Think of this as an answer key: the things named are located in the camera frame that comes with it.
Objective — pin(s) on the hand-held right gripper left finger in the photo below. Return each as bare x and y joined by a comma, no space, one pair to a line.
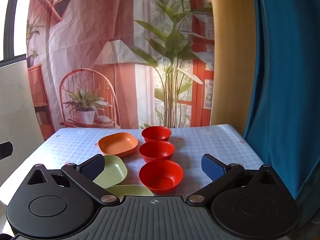
92,166

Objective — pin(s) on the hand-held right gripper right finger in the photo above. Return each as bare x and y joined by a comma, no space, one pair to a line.
212,167

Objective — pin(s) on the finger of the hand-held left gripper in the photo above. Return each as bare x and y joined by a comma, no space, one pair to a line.
6,150

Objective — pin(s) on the green square plate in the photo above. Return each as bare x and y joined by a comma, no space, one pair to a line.
114,170
132,191

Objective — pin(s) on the orange square plate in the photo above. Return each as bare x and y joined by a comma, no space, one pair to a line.
117,143

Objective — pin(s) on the red bowl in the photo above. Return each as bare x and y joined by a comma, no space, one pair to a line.
156,133
160,175
157,150

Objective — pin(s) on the checked tablecloth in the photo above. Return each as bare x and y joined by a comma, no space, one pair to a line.
212,142

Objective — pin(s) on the yellow curtain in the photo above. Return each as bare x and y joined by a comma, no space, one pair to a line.
232,55

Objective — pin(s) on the blue curtain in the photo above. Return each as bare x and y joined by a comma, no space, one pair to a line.
287,80

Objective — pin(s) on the dark window frame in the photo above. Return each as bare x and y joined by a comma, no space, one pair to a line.
12,17

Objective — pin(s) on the printed wall tapestry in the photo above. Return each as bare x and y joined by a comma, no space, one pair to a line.
100,17

